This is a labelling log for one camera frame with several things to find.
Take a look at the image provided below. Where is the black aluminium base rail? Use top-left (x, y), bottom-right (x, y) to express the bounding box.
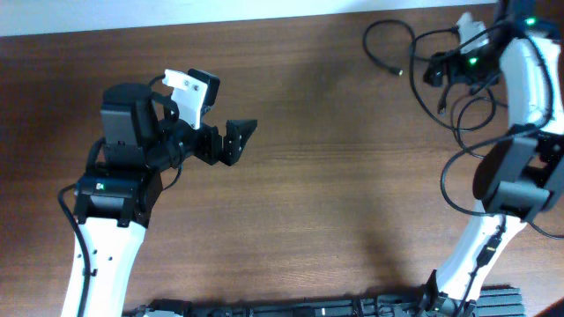
top-left (122, 287), bottom-right (526, 317)

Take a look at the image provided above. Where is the right camera cable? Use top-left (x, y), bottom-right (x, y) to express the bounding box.
top-left (407, 17), bottom-right (564, 316)

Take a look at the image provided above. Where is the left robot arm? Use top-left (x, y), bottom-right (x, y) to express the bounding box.
top-left (57, 83), bottom-right (257, 316)

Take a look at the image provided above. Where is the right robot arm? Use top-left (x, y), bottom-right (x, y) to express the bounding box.
top-left (409, 1), bottom-right (563, 316)

